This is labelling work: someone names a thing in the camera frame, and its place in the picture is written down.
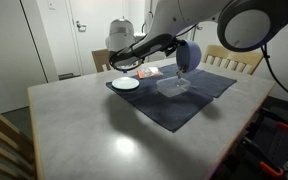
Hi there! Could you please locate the dark blue placemat centre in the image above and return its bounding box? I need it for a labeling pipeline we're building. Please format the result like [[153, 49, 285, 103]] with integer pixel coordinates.
[[105, 73, 215, 134]]

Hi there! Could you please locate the white door with handle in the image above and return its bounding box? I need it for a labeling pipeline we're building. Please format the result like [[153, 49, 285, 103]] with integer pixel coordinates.
[[67, 0, 123, 75]]

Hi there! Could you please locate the orange handled clamp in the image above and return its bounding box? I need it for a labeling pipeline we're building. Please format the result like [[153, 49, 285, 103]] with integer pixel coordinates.
[[242, 136, 285, 178]]

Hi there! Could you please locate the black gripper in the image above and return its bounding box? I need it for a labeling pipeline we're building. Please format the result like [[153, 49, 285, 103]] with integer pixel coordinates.
[[163, 39, 180, 57]]

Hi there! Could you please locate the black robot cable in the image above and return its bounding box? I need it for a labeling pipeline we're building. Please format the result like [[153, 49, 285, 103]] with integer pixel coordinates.
[[260, 44, 288, 105]]

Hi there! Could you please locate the light wooden chair right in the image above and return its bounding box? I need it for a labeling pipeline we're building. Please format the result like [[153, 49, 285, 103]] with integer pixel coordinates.
[[202, 45, 263, 75]]

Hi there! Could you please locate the wooden chair far left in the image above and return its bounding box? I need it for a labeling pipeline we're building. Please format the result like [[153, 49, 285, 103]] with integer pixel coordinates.
[[92, 49, 111, 72]]

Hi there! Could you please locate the wooden chair near left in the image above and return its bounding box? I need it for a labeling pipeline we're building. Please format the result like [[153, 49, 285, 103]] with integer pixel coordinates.
[[0, 114, 37, 180]]

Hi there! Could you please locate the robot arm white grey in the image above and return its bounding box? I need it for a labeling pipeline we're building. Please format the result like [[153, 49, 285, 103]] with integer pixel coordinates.
[[107, 0, 288, 71]]

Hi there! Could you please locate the blue bowl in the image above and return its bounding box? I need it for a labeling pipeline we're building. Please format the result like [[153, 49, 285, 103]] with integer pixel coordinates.
[[176, 40, 202, 73]]

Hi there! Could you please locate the white round plate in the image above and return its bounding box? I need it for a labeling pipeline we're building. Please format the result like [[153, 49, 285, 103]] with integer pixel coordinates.
[[112, 77, 139, 90]]

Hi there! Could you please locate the clear plastic container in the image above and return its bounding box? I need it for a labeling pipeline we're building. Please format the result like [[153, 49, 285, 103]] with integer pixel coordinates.
[[156, 76, 191, 97]]

